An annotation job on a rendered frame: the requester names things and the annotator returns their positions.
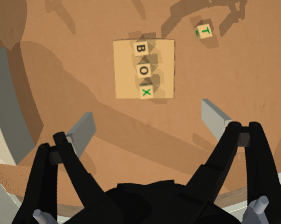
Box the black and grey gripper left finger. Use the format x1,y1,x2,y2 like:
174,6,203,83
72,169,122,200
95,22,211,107
12,112,127,224

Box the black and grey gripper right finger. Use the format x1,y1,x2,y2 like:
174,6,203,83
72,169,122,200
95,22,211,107
160,99,281,224

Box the tan square mat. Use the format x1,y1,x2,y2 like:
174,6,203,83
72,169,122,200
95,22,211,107
113,39,174,99

